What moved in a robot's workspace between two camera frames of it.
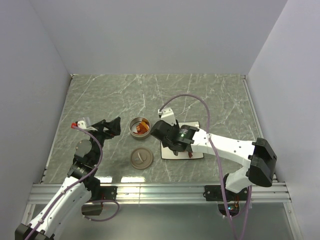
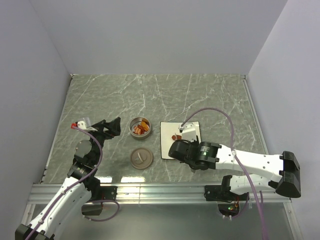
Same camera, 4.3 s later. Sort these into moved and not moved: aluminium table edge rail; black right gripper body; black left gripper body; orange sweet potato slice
Moved: black right gripper body
Not moved: black left gripper body; aluminium table edge rail; orange sweet potato slice
